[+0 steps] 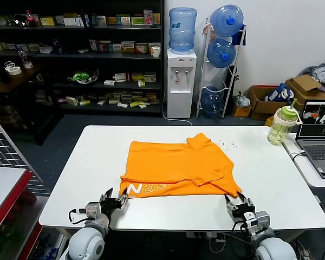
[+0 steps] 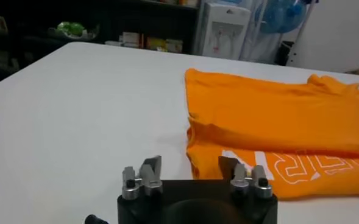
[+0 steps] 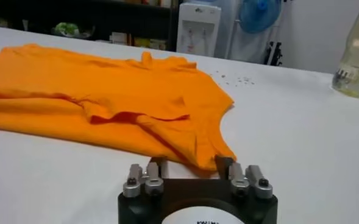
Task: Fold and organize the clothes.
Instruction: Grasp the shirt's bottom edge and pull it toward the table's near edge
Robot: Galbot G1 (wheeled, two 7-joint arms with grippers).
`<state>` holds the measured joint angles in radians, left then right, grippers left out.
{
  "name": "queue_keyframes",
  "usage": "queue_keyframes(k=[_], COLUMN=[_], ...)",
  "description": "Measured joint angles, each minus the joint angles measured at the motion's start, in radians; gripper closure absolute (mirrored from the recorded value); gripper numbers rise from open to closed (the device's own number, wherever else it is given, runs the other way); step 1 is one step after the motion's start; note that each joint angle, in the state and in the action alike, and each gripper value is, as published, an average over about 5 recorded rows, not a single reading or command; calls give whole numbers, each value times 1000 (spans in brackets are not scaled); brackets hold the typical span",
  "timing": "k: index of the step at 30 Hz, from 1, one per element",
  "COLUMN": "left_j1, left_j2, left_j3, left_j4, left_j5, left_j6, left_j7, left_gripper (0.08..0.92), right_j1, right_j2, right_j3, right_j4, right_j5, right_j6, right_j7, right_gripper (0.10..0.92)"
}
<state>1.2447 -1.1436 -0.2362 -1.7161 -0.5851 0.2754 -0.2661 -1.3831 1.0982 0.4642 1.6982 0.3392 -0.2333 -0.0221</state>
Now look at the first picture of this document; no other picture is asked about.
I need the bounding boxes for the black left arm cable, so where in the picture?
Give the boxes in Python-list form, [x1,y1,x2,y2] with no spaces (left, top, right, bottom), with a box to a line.
[68,207,88,225]

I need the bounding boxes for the upright blue water jug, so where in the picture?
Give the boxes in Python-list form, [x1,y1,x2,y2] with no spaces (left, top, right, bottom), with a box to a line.
[168,8,198,54]

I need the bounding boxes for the black folded stand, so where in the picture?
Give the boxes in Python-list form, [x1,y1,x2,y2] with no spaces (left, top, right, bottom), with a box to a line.
[226,64,239,98]

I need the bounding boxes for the white tape roll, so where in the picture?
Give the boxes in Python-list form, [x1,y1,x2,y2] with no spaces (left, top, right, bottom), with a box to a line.
[4,61,23,76]

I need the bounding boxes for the grey open laptop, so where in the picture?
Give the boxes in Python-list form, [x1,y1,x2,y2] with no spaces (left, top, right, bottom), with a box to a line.
[295,100,325,179]

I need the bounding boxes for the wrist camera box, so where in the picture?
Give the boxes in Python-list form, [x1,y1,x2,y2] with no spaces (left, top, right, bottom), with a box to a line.
[243,210,271,231]
[85,201,102,219]

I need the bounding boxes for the large brown cardboard box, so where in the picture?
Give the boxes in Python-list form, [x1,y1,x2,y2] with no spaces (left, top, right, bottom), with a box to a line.
[284,75,325,112]

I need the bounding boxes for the clear bottle with green lid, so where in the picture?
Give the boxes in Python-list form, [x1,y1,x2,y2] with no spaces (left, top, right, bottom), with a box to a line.
[267,99,303,147]

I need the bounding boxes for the pink floral tall box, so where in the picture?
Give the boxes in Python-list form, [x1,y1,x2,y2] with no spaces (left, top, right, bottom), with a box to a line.
[144,10,154,27]

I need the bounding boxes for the scattered dark crumbs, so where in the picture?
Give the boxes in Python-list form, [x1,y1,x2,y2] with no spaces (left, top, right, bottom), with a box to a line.
[218,139,239,151]

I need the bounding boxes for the blue water jug without cap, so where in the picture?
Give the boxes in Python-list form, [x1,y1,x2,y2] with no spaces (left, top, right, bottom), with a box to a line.
[200,86,225,119]

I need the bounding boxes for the black metal shelving unit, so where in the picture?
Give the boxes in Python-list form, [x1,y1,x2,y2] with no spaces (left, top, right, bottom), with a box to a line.
[0,0,165,119]

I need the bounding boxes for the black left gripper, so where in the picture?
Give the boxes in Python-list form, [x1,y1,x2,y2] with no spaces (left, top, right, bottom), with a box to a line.
[99,187,129,215]

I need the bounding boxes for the blue bag with white handles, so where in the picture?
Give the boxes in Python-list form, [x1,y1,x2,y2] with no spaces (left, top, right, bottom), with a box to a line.
[265,83,295,103]

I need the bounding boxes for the white wire grid panel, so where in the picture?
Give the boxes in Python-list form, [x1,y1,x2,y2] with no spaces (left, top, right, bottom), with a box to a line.
[0,109,48,196]

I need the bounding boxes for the yellow label medicine box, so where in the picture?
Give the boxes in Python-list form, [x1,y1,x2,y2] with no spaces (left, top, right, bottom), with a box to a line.
[121,41,137,53]

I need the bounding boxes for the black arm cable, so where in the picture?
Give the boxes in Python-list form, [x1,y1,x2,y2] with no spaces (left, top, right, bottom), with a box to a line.
[68,207,88,225]
[231,220,250,237]

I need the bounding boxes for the grey plastic bag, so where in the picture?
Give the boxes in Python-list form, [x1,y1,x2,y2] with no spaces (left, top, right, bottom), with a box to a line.
[233,92,251,108]

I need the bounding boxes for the white side table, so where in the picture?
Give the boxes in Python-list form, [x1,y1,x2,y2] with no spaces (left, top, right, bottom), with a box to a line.
[281,132,325,236]

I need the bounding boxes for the clear purple plastic bottle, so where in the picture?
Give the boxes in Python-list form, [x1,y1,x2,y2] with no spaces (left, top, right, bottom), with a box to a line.
[17,46,29,66]

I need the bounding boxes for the blue water jug with cap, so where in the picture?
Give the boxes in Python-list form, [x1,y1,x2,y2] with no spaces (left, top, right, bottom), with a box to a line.
[209,4,244,38]
[207,38,237,69]

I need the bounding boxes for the white wire jug rack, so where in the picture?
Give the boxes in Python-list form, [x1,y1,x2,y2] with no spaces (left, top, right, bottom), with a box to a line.
[197,17,248,120]

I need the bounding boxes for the black tumbler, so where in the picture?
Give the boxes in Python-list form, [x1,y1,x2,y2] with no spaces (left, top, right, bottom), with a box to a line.
[0,63,12,84]

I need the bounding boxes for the small yellow cardboard box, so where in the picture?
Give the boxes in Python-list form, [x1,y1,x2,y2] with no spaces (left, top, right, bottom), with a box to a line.
[232,96,252,118]

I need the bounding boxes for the white cable under table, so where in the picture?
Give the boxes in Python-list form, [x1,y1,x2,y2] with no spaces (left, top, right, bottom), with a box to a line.
[209,236,226,254]

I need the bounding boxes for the cola bottle with red cap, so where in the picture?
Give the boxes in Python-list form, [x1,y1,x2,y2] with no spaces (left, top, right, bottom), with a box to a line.
[25,10,37,29]

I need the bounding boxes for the orange t-shirt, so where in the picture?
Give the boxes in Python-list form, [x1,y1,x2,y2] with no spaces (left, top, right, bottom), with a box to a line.
[119,133,243,198]

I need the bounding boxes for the white water dispenser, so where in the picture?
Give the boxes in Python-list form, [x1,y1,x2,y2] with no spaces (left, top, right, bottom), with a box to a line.
[167,48,198,119]

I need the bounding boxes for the shiny dark glass bowl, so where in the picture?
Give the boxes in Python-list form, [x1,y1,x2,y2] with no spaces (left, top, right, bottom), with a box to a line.
[12,15,31,29]

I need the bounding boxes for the green item in plastic bag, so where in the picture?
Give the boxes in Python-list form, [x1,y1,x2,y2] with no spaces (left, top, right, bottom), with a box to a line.
[68,68,100,86]

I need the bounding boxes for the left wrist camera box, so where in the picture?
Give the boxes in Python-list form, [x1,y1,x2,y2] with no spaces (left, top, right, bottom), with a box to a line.
[85,201,102,219]

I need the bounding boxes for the white dispenser cord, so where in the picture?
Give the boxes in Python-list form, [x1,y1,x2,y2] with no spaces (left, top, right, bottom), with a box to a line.
[162,86,193,127]

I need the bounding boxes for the pile of grey blue clothes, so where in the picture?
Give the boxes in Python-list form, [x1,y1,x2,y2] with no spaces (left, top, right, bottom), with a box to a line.
[300,61,325,94]

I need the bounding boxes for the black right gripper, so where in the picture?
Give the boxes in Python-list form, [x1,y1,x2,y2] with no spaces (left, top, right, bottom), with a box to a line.
[223,191,257,222]

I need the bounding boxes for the open cardboard box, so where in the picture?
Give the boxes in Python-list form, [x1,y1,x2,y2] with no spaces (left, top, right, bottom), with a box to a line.
[248,86,291,121]

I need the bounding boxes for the white table with red edge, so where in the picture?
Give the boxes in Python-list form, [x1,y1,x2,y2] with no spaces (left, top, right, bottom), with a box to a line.
[0,165,44,260]

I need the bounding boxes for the pink hanging rag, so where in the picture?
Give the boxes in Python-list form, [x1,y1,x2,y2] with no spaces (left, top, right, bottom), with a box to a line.
[202,24,217,41]

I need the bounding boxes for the brown wooden desk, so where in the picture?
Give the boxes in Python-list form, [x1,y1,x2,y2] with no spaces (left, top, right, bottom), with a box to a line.
[0,64,44,94]

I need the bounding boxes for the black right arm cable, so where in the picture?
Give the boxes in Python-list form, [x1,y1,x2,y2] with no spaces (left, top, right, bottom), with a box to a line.
[231,220,250,237]

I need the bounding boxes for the teal medicine box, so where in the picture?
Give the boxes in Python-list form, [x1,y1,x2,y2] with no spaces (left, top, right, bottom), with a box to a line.
[116,15,132,27]

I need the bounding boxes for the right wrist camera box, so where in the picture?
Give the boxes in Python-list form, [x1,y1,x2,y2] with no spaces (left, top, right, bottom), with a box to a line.
[243,210,271,231]

